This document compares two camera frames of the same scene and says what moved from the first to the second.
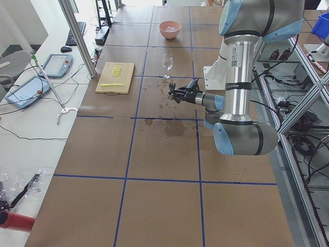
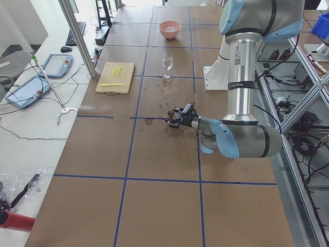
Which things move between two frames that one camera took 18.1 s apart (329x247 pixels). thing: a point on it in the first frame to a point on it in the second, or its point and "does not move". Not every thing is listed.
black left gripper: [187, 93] to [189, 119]
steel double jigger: [172, 86] to [170, 112]
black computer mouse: [66, 49] does not move
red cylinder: [11, 220] does not move
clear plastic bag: [24, 184] does not move
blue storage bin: [321, 27] does not move
